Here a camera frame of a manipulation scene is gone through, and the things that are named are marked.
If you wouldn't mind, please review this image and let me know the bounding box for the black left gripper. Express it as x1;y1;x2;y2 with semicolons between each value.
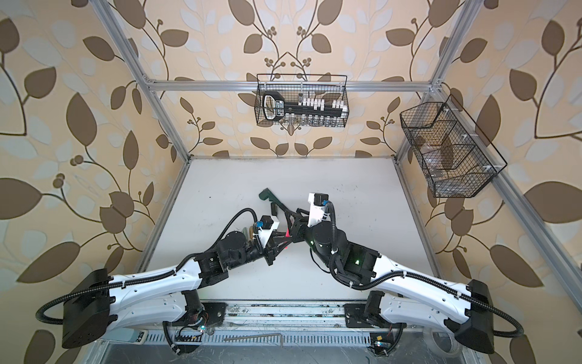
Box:
226;230;293;271

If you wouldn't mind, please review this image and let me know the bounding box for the pink highlighter pen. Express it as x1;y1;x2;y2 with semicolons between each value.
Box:
280;231;293;250

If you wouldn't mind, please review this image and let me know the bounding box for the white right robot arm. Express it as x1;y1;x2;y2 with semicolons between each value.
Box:
284;206;497;354

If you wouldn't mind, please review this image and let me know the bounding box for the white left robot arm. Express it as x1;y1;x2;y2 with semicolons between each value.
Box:
62;231;292;349

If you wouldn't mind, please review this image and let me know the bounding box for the green pipe wrench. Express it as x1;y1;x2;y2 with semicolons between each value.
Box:
259;188;292;213

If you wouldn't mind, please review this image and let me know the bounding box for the black socket set holder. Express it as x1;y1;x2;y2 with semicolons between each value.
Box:
259;91;350;121

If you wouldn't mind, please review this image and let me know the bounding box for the clear tape roll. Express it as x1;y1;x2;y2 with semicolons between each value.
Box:
423;328;462;359

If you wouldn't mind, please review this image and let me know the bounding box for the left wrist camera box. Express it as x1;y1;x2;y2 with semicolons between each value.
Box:
254;215;280;247

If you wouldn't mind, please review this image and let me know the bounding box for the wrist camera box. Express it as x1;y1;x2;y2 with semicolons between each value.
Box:
254;215;280;247
308;193;329;228

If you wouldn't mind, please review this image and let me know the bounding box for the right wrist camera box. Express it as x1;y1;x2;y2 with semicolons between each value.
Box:
308;193;329;228

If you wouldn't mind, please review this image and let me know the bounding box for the black wire basket centre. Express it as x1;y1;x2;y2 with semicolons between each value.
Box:
254;72;350;128

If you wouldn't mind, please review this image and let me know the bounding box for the black wire basket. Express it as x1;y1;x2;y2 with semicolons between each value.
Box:
400;95;508;198
254;72;350;128

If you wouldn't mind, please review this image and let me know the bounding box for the black wire basket right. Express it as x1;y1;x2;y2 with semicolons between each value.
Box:
400;95;508;198

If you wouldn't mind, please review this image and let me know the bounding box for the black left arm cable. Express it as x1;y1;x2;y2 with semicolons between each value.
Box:
35;208;259;326

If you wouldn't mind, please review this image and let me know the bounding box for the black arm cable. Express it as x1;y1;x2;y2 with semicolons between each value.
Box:
35;208;259;326
324;201;525;338

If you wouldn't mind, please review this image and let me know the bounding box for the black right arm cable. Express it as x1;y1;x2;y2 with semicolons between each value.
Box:
324;201;525;338

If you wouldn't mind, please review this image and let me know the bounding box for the aluminium frame rail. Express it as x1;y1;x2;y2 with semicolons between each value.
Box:
92;1;581;305

